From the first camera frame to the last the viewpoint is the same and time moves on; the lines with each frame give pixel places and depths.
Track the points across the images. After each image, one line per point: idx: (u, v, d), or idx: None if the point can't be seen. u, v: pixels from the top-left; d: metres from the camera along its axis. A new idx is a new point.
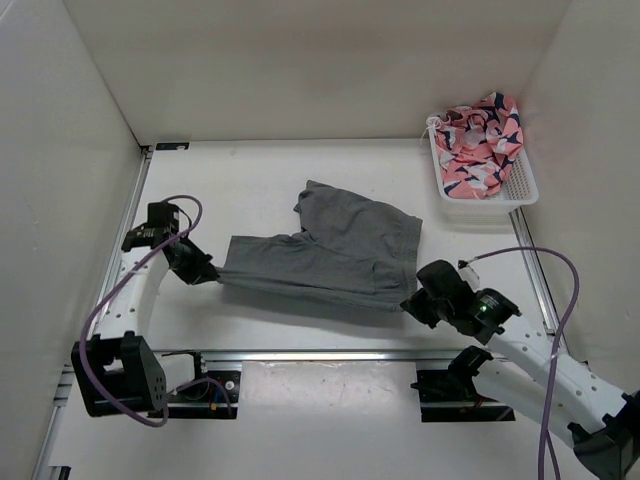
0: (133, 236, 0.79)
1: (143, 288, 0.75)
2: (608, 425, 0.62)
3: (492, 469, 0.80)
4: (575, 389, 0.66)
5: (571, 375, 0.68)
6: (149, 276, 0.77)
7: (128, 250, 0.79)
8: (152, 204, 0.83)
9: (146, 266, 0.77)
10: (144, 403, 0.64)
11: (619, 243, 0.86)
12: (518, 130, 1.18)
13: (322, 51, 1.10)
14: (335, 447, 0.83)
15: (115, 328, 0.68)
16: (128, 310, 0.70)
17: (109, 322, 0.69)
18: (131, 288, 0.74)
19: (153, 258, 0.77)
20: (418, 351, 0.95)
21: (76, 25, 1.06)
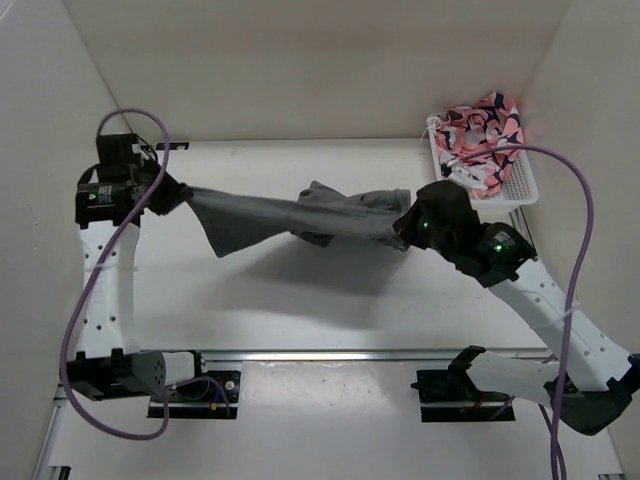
0: (88, 203, 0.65)
1: (116, 280, 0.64)
2: (612, 389, 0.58)
3: (491, 469, 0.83)
4: (584, 349, 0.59)
5: (579, 330, 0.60)
6: (121, 262, 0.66)
7: (85, 227, 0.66)
8: (99, 139, 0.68)
9: (114, 252, 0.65)
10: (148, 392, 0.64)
11: (615, 241, 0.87)
12: (518, 130, 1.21)
13: (324, 48, 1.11)
14: (336, 447, 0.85)
15: (102, 344, 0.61)
16: (109, 318, 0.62)
17: (92, 335, 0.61)
18: (109, 287, 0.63)
19: (119, 239, 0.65)
20: (418, 351, 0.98)
21: (76, 21, 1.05)
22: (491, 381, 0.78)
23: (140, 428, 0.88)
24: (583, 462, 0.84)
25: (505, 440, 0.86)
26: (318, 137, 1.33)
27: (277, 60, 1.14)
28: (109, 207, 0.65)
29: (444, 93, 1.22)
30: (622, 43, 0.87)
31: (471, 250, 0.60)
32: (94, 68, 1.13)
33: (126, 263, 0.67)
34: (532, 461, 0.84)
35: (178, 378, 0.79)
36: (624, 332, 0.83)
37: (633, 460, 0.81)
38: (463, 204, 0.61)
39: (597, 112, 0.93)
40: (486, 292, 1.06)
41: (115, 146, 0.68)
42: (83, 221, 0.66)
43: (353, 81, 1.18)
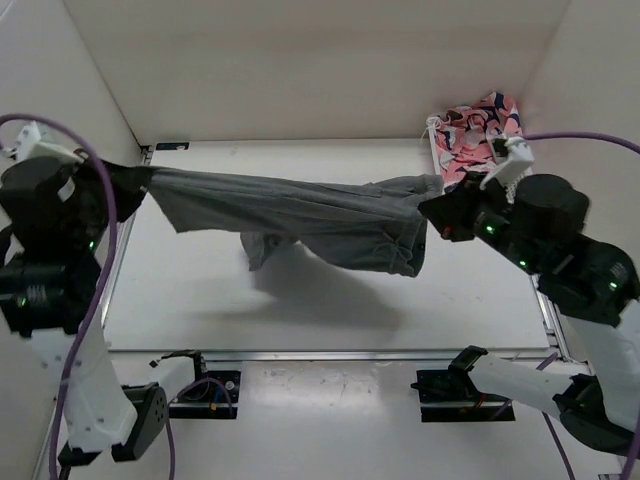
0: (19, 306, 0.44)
1: (92, 380, 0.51)
2: None
3: (490, 468, 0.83)
4: None
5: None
6: (90, 362, 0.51)
7: (27, 336, 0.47)
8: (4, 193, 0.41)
9: (78, 361, 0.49)
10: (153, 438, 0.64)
11: (615, 242, 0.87)
12: (518, 131, 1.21)
13: (325, 48, 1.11)
14: (335, 447, 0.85)
15: (95, 441, 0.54)
16: (97, 422, 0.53)
17: (82, 434, 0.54)
18: (83, 393, 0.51)
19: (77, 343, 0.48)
20: (418, 351, 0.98)
21: (76, 20, 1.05)
22: (490, 383, 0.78)
23: None
24: (581, 462, 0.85)
25: (505, 439, 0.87)
26: (318, 137, 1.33)
27: (277, 60, 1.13)
28: (47, 313, 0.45)
29: (444, 93, 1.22)
30: (622, 43, 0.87)
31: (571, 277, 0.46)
32: (93, 67, 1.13)
33: (96, 349, 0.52)
34: (531, 461, 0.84)
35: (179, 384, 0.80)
36: None
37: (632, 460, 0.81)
38: (581, 213, 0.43)
39: (597, 112, 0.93)
40: (486, 292, 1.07)
41: (28, 204, 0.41)
42: (24, 329, 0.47)
43: (353, 80, 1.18)
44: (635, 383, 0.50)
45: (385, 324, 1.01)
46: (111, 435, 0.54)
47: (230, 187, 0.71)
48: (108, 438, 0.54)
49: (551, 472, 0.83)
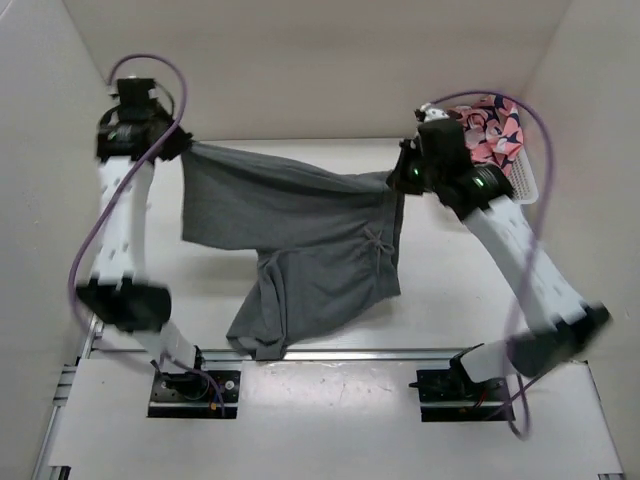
0: (108, 143, 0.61)
1: (133, 213, 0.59)
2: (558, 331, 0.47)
3: (490, 468, 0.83)
4: (536, 284, 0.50)
5: (539, 265, 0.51)
6: (136, 198, 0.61)
7: (103, 163, 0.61)
8: (120, 81, 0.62)
9: (129, 188, 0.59)
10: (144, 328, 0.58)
11: (614, 241, 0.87)
12: (518, 130, 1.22)
13: (324, 49, 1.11)
14: (335, 446, 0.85)
15: (111, 267, 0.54)
16: (123, 246, 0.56)
17: (102, 261, 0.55)
18: (124, 215, 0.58)
19: (136, 168, 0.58)
20: (417, 351, 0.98)
21: (76, 23, 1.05)
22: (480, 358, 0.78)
23: (138, 428, 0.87)
24: (584, 463, 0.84)
25: (505, 439, 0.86)
26: (317, 137, 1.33)
27: (276, 60, 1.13)
28: (126, 146, 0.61)
29: (444, 93, 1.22)
30: (621, 44, 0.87)
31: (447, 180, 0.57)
32: (93, 68, 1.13)
33: (138, 213, 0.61)
34: (532, 461, 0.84)
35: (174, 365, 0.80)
36: (624, 332, 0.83)
37: (632, 460, 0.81)
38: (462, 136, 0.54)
39: (598, 112, 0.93)
40: (486, 292, 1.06)
41: (125, 92, 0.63)
42: (104, 155, 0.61)
43: (352, 81, 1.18)
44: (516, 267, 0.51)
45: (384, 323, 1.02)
46: (127, 266, 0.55)
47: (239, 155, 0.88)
48: (122, 267, 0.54)
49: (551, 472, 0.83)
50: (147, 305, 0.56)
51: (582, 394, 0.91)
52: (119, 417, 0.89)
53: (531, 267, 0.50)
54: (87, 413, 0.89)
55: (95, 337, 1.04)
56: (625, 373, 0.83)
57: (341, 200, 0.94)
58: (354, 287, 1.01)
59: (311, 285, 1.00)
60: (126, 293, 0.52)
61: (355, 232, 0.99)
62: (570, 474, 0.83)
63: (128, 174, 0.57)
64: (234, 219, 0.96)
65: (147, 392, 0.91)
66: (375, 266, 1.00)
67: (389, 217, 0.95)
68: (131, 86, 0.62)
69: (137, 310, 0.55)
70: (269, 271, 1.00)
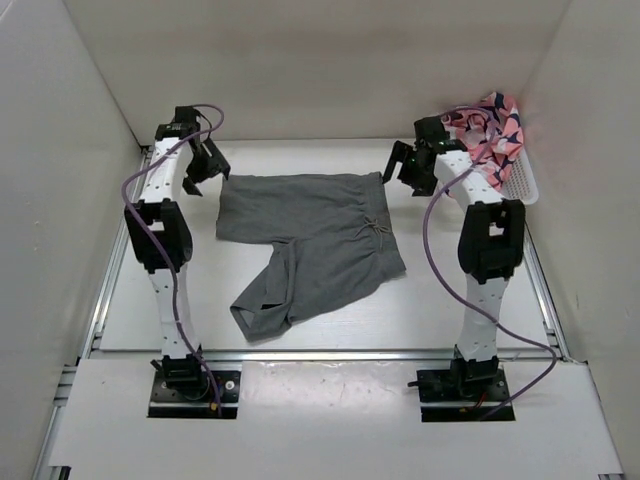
0: (165, 129, 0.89)
1: (175, 169, 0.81)
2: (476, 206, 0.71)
3: (490, 469, 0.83)
4: (469, 187, 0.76)
5: (474, 179, 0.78)
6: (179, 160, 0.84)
7: (160, 140, 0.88)
8: (181, 107, 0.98)
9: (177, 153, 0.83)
10: (179, 253, 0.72)
11: (613, 242, 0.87)
12: (518, 130, 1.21)
13: (324, 49, 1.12)
14: (335, 448, 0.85)
15: (155, 194, 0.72)
16: (165, 183, 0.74)
17: (149, 191, 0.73)
18: (170, 167, 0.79)
19: (182, 146, 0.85)
20: (418, 351, 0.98)
21: (77, 23, 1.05)
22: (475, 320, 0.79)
23: (139, 429, 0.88)
24: (584, 463, 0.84)
25: (506, 440, 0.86)
26: (317, 138, 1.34)
27: (276, 61, 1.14)
28: (180, 129, 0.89)
29: (443, 93, 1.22)
30: (621, 45, 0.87)
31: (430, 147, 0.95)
32: (94, 67, 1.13)
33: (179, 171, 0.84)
34: (532, 460, 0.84)
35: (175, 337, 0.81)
36: (624, 333, 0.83)
37: (632, 461, 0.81)
38: (433, 124, 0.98)
39: (598, 113, 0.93)
40: None
41: (187, 111, 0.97)
42: (160, 136, 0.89)
43: (352, 81, 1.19)
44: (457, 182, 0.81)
45: (383, 323, 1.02)
46: (166, 195, 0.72)
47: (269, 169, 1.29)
48: (162, 193, 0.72)
49: (551, 472, 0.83)
50: (179, 232, 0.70)
51: (580, 393, 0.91)
52: (120, 417, 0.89)
53: (466, 178, 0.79)
54: (87, 413, 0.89)
55: (95, 337, 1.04)
56: (625, 374, 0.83)
57: (346, 192, 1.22)
58: (359, 265, 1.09)
59: (322, 266, 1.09)
60: (171, 211, 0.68)
61: (356, 217, 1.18)
62: (570, 475, 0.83)
63: (177, 146, 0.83)
64: (258, 215, 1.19)
65: (147, 392, 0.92)
66: (377, 246, 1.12)
67: (380, 203, 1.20)
68: (186, 111, 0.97)
69: (170, 231, 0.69)
70: (281, 247, 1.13)
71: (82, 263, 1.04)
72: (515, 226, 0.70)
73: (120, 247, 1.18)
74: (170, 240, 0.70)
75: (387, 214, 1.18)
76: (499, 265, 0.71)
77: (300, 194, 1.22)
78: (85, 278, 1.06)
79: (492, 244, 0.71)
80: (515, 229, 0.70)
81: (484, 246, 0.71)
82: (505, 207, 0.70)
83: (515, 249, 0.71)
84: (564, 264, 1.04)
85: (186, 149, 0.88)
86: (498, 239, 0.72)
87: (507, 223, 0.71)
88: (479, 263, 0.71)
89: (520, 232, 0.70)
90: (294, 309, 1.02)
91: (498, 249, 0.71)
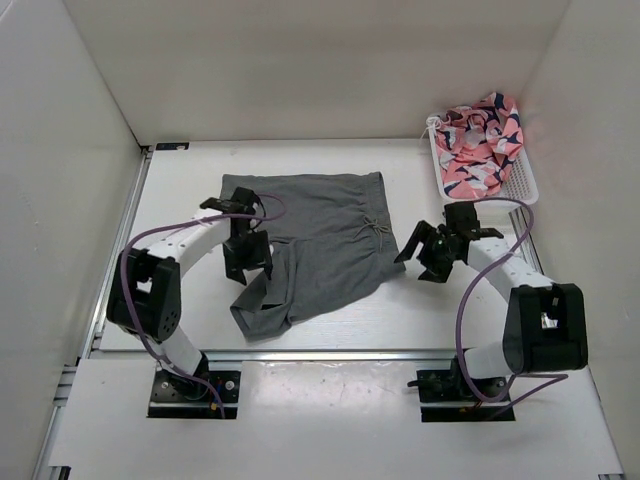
0: (214, 202, 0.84)
1: (201, 238, 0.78)
2: (517, 294, 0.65)
3: (490, 469, 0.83)
4: (511, 271, 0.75)
5: (514, 263, 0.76)
6: (210, 232, 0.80)
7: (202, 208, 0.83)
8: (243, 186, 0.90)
9: (211, 223, 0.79)
10: (151, 325, 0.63)
11: (614, 242, 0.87)
12: (518, 130, 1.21)
13: (324, 50, 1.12)
14: (336, 448, 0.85)
15: (164, 250, 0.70)
16: (179, 245, 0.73)
17: (160, 245, 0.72)
18: (196, 233, 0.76)
19: (222, 220, 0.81)
20: (418, 351, 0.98)
21: (77, 24, 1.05)
22: (489, 360, 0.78)
23: (139, 429, 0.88)
24: (584, 463, 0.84)
25: (506, 440, 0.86)
26: (317, 138, 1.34)
27: (276, 61, 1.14)
28: (228, 209, 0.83)
29: (443, 93, 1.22)
30: (621, 46, 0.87)
31: (462, 236, 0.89)
32: (94, 68, 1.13)
33: (210, 239, 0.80)
34: (533, 461, 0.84)
35: (179, 359, 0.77)
36: (624, 333, 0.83)
37: (632, 462, 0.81)
38: (469, 213, 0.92)
39: (598, 113, 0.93)
40: (486, 292, 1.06)
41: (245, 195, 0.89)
42: (206, 206, 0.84)
43: (352, 81, 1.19)
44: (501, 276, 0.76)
45: (384, 323, 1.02)
46: (171, 254, 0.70)
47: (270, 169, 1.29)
48: (169, 252, 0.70)
49: (551, 472, 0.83)
50: (164, 300, 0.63)
51: (580, 394, 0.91)
52: (120, 418, 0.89)
53: (504, 262, 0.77)
54: (87, 413, 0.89)
55: (95, 337, 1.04)
56: (625, 374, 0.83)
57: (346, 192, 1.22)
58: (359, 265, 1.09)
59: (322, 266, 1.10)
60: (167, 271, 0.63)
61: (355, 217, 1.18)
62: (570, 475, 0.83)
63: (215, 218, 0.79)
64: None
65: (147, 392, 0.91)
66: (377, 247, 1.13)
67: (380, 203, 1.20)
68: (244, 193, 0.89)
69: (155, 295, 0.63)
70: (282, 247, 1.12)
71: (82, 263, 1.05)
72: (571, 315, 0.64)
73: (120, 247, 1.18)
74: (153, 308, 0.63)
75: (388, 214, 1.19)
76: (558, 362, 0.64)
77: (301, 194, 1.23)
78: (85, 278, 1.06)
79: (548, 338, 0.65)
80: (571, 318, 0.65)
81: (539, 339, 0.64)
82: (558, 293, 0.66)
83: (574, 344, 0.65)
84: (564, 264, 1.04)
85: (224, 226, 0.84)
86: (555, 332, 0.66)
87: (562, 314, 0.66)
88: (529, 358, 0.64)
89: (577, 323, 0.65)
90: (294, 309, 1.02)
91: (557, 344, 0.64)
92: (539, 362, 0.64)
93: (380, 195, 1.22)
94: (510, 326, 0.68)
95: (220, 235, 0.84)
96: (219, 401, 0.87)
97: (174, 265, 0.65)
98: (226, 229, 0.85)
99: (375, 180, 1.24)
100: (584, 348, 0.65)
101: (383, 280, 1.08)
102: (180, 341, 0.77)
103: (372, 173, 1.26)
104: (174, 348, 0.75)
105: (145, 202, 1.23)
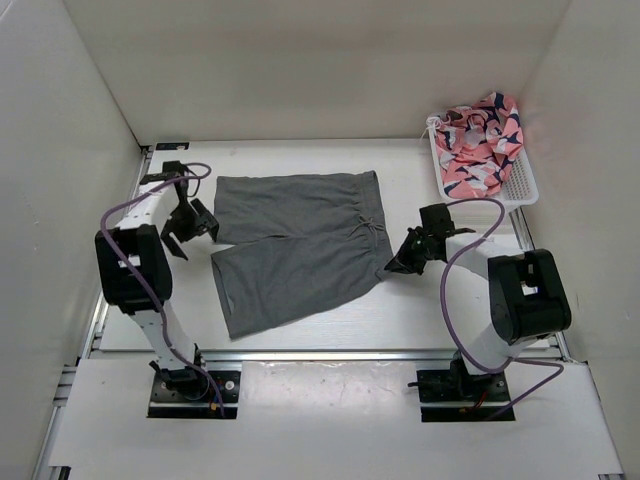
0: (149, 176, 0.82)
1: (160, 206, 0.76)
2: (492, 265, 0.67)
3: (490, 469, 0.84)
4: (486, 251, 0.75)
5: (488, 244, 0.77)
6: (164, 199, 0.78)
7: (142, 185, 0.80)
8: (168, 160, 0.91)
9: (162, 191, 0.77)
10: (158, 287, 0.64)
11: (614, 243, 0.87)
12: (518, 130, 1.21)
13: (324, 50, 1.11)
14: (335, 448, 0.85)
15: (132, 222, 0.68)
16: (145, 214, 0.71)
17: (126, 221, 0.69)
18: (153, 202, 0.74)
19: (169, 186, 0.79)
20: (417, 351, 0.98)
21: (77, 23, 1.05)
22: (484, 350, 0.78)
23: (139, 429, 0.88)
24: (584, 463, 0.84)
25: (506, 440, 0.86)
26: (316, 137, 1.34)
27: (276, 61, 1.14)
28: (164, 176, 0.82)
29: (443, 93, 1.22)
30: (622, 47, 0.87)
31: (441, 239, 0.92)
32: (94, 68, 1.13)
33: (164, 206, 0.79)
34: (533, 462, 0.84)
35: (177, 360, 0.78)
36: (624, 334, 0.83)
37: (632, 462, 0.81)
38: (442, 213, 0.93)
39: (598, 113, 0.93)
40: (485, 291, 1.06)
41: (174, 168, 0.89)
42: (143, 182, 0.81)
43: (352, 81, 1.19)
44: (479, 260, 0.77)
45: (383, 323, 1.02)
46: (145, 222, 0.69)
47: (270, 169, 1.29)
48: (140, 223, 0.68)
49: (550, 473, 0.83)
50: (156, 262, 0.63)
51: (580, 393, 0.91)
52: (120, 417, 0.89)
53: (479, 245, 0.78)
54: (87, 413, 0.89)
55: (96, 337, 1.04)
56: (626, 375, 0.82)
57: (341, 192, 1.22)
58: (356, 264, 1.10)
59: (320, 266, 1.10)
60: (148, 234, 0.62)
61: (350, 216, 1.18)
62: (570, 475, 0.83)
63: (163, 185, 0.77)
64: (254, 215, 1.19)
65: (147, 392, 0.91)
66: (374, 245, 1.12)
67: (376, 201, 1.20)
68: (169, 165, 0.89)
69: (148, 261, 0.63)
70: (276, 245, 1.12)
71: (82, 264, 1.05)
72: (547, 276, 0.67)
73: None
74: (150, 273, 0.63)
75: (386, 214, 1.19)
76: (545, 322, 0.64)
77: (298, 194, 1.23)
78: (85, 279, 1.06)
79: (532, 301, 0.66)
80: (548, 279, 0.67)
81: (522, 301, 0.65)
82: (531, 260, 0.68)
83: (557, 303, 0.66)
84: (564, 264, 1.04)
85: (172, 192, 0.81)
86: (537, 296, 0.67)
87: (541, 278, 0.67)
88: (517, 324, 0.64)
89: (555, 283, 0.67)
90: (292, 309, 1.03)
91: (541, 305, 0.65)
92: (529, 326, 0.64)
93: (374, 194, 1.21)
94: (495, 297, 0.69)
95: (171, 203, 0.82)
96: (219, 400, 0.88)
97: (153, 229, 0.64)
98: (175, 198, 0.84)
99: (372, 179, 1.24)
100: (568, 308, 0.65)
101: (379, 279, 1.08)
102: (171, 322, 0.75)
103: (366, 172, 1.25)
104: (174, 336, 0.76)
105: None
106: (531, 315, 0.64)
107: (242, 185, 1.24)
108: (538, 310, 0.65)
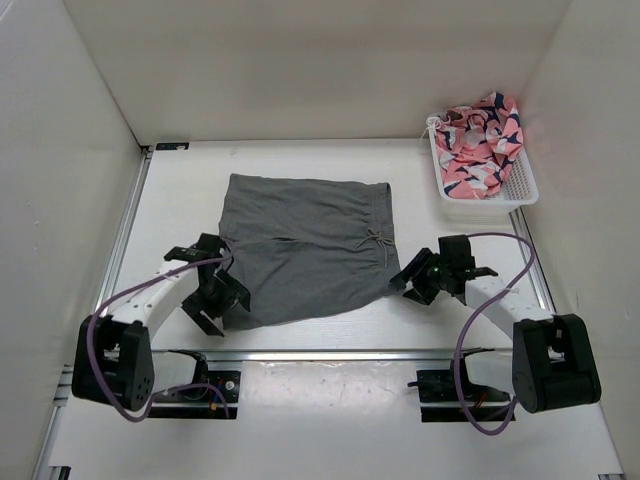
0: (178, 251, 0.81)
1: (168, 294, 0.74)
2: (516, 331, 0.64)
3: (489, 469, 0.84)
4: (510, 306, 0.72)
5: (513, 298, 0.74)
6: (178, 284, 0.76)
7: (167, 261, 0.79)
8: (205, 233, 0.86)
9: (178, 275, 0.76)
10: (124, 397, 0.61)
11: (614, 243, 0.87)
12: (518, 130, 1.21)
13: (325, 49, 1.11)
14: (335, 447, 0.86)
15: (128, 315, 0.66)
16: (146, 304, 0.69)
17: (124, 310, 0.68)
18: (161, 289, 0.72)
19: (188, 270, 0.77)
20: (419, 351, 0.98)
21: (76, 22, 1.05)
22: (491, 366, 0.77)
23: (139, 429, 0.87)
24: (584, 463, 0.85)
25: (506, 440, 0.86)
26: (316, 137, 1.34)
27: (277, 61, 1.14)
28: (193, 257, 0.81)
29: (444, 92, 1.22)
30: (622, 46, 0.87)
31: (459, 276, 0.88)
32: (93, 68, 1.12)
33: (179, 292, 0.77)
34: (532, 462, 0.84)
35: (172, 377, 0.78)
36: (624, 334, 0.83)
37: (632, 461, 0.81)
38: (462, 247, 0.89)
39: (599, 112, 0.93)
40: None
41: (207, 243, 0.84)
42: (170, 256, 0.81)
43: (353, 81, 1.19)
44: (504, 318, 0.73)
45: (384, 323, 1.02)
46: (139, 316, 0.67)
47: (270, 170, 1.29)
48: (135, 317, 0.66)
49: (550, 473, 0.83)
50: (133, 370, 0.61)
51: None
52: (120, 418, 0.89)
53: (503, 297, 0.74)
54: (88, 414, 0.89)
55: None
56: (626, 375, 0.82)
57: (350, 201, 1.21)
58: (360, 276, 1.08)
59: (322, 274, 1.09)
60: (135, 337, 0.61)
61: (358, 227, 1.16)
62: (569, 474, 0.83)
63: (181, 268, 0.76)
64: (255, 215, 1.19)
65: None
66: (380, 258, 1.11)
67: (384, 216, 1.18)
68: (209, 238, 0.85)
69: (124, 366, 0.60)
70: (282, 245, 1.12)
71: (82, 263, 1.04)
72: (577, 347, 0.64)
73: (120, 246, 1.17)
74: (122, 380, 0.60)
75: (392, 227, 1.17)
76: (571, 394, 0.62)
77: (302, 198, 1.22)
78: (85, 279, 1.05)
79: (559, 372, 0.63)
80: (577, 348, 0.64)
81: (549, 371, 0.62)
82: (561, 326, 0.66)
83: (585, 375, 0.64)
84: (563, 264, 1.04)
85: (192, 275, 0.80)
86: (564, 365, 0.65)
87: (569, 347, 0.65)
88: (542, 396, 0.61)
89: (584, 354, 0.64)
90: (293, 310, 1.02)
91: (568, 376, 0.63)
92: (553, 399, 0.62)
93: (385, 208, 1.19)
94: (517, 362, 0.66)
95: (187, 288, 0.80)
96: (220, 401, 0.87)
97: (142, 331, 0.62)
98: (194, 277, 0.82)
99: (387, 193, 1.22)
100: (596, 380, 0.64)
101: (383, 293, 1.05)
102: (163, 367, 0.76)
103: (376, 185, 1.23)
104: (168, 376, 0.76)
105: (145, 202, 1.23)
106: (558, 389, 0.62)
107: (243, 187, 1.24)
108: (562, 383, 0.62)
